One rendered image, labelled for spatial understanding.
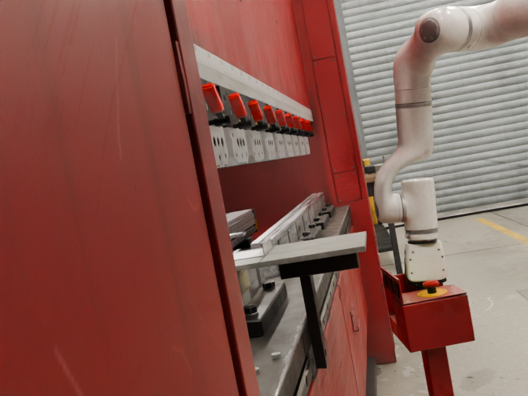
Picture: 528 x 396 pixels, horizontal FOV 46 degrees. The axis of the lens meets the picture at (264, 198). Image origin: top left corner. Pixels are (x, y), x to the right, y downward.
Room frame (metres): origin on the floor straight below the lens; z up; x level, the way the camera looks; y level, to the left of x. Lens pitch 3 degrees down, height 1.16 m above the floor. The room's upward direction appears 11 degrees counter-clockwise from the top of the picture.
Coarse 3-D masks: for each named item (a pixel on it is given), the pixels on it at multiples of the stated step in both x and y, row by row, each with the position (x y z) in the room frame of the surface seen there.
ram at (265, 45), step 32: (192, 0) 1.19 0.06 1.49; (224, 0) 1.49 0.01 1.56; (256, 0) 2.02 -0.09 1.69; (288, 0) 3.12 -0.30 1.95; (192, 32) 1.14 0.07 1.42; (224, 32) 1.42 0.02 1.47; (256, 32) 1.89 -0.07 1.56; (288, 32) 2.84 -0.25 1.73; (256, 64) 1.78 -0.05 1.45; (288, 64) 2.60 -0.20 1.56; (256, 96) 1.69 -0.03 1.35; (288, 96) 2.41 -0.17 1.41
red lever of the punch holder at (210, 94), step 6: (204, 84) 1.05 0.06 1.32; (210, 84) 1.04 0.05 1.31; (204, 90) 1.04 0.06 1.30; (210, 90) 1.04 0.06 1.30; (216, 90) 1.06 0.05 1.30; (204, 96) 1.06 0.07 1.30; (210, 96) 1.05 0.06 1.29; (216, 96) 1.06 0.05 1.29; (210, 102) 1.06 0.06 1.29; (216, 102) 1.06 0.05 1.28; (210, 108) 1.08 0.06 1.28; (216, 108) 1.07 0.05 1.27; (222, 108) 1.08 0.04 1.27; (216, 114) 1.09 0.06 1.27; (222, 114) 1.09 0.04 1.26; (228, 114) 1.10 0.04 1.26; (210, 120) 1.11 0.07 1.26; (216, 120) 1.10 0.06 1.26; (222, 120) 1.10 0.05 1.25; (228, 120) 1.10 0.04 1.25
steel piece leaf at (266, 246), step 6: (270, 240) 1.21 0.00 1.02; (264, 246) 1.14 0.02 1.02; (270, 246) 1.20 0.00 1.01; (240, 252) 1.22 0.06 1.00; (246, 252) 1.21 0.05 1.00; (252, 252) 1.19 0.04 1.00; (258, 252) 1.17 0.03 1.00; (264, 252) 1.13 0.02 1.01; (234, 258) 1.15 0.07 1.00; (240, 258) 1.14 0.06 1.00; (246, 258) 1.13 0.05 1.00
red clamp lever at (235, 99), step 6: (234, 96) 1.24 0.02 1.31; (234, 102) 1.25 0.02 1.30; (240, 102) 1.25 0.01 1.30; (234, 108) 1.26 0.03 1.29; (240, 108) 1.26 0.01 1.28; (240, 114) 1.27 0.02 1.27; (246, 114) 1.28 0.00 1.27; (240, 120) 1.29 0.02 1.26; (246, 120) 1.29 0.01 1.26; (234, 126) 1.31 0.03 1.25; (240, 126) 1.30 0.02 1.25; (246, 126) 1.30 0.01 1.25
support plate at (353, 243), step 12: (312, 240) 1.21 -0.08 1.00; (324, 240) 1.18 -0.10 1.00; (336, 240) 1.15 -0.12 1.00; (348, 240) 1.12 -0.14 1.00; (360, 240) 1.10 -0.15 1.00; (276, 252) 1.14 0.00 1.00; (288, 252) 1.12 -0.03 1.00; (300, 252) 1.09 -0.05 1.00; (312, 252) 1.06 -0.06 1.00; (324, 252) 1.05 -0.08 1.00; (336, 252) 1.04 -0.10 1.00; (348, 252) 1.04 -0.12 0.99; (240, 264) 1.08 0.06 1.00; (252, 264) 1.07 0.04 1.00; (264, 264) 1.07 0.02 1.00; (276, 264) 1.06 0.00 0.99
